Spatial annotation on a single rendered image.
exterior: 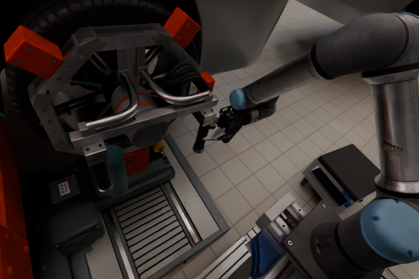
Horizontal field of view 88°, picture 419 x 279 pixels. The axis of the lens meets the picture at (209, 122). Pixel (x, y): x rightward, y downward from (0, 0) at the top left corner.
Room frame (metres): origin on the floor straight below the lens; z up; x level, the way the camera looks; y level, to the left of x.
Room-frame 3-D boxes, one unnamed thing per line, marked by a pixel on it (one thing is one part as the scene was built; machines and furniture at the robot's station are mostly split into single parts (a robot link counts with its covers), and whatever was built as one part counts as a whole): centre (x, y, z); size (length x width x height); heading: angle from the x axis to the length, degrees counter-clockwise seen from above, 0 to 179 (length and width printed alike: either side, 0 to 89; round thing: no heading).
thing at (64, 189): (0.34, 0.51, 0.26); 0.42 x 0.18 x 0.35; 46
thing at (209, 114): (0.54, 0.03, 0.93); 0.09 x 0.05 x 0.05; 46
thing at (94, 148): (0.29, 0.27, 0.93); 0.09 x 0.05 x 0.05; 46
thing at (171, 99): (0.54, 0.14, 1.03); 0.19 x 0.18 x 0.11; 46
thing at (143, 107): (0.51, 0.25, 0.85); 0.21 x 0.14 x 0.14; 46
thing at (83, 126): (0.40, 0.28, 1.03); 0.19 x 0.18 x 0.11; 46
